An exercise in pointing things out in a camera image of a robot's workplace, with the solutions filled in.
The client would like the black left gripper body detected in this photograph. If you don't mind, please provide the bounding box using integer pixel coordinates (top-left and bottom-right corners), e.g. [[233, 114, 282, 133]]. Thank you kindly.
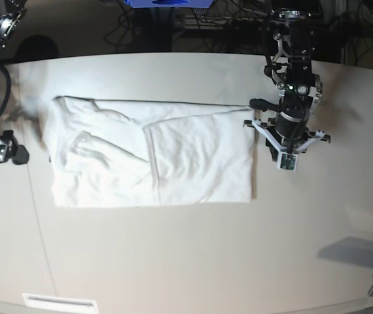
[[274, 109, 310, 147]]

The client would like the white printed T-shirt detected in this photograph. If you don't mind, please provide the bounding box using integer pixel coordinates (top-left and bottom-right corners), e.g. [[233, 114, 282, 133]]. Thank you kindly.
[[41, 96, 255, 208]]

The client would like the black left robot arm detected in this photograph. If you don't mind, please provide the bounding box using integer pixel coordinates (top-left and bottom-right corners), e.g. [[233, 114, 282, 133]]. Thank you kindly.
[[244, 1, 330, 171]]

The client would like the white paper label sheet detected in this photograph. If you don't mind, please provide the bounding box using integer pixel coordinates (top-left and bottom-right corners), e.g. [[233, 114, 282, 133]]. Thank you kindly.
[[22, 293, 98, 313]]

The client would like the blue box at top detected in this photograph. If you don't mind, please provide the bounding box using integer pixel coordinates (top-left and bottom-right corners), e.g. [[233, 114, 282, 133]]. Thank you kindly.
[[124, 0, 213, 9]]

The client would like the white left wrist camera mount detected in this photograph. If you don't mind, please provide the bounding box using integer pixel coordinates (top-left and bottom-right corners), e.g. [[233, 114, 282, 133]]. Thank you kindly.
[[243, 119, 331, 171]]

